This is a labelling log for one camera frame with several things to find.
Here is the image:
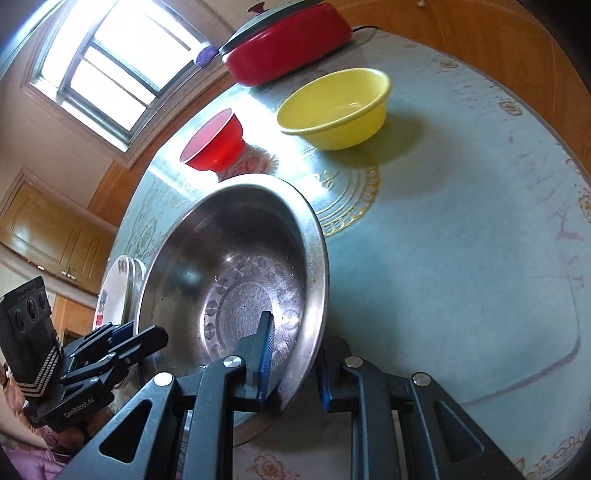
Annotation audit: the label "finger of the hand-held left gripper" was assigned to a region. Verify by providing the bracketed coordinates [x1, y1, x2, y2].
[68, 322, 137, 360]
[62, 325, 169, 385]

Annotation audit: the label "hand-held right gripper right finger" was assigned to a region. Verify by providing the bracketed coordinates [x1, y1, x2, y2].
[315, 337, 525, 480]

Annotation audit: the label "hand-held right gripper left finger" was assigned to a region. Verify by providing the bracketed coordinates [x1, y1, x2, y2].
[69, 311, 278, 480]

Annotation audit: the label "small white plate red characters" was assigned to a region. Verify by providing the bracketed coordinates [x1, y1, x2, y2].
[92, 255, 134, 330]

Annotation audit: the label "stainless steel bowl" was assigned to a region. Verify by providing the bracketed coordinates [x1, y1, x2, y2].
[131, 178, 331, 450]

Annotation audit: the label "red plastic bowl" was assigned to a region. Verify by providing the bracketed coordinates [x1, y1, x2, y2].
[179, 108, 245, 172]

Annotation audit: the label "yellow plastic bowl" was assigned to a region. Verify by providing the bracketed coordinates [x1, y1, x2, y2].
[276, 68, 392, 151]

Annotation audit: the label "wooden cabinet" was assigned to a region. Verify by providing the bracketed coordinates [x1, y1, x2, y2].
[0, 168, 117, 296]

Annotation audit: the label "person's purple clothing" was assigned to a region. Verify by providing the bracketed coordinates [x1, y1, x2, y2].
[0, 406, 93, 480]

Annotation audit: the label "window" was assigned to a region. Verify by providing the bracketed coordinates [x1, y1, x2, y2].
[25, 0, 222, 167]

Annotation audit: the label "red electric pot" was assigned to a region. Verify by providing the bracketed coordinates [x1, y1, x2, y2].
[222, 2, 354, 88]

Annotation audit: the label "grey pot lid red knob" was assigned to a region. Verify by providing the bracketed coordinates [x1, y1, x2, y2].
[219, 0, 324, 54]

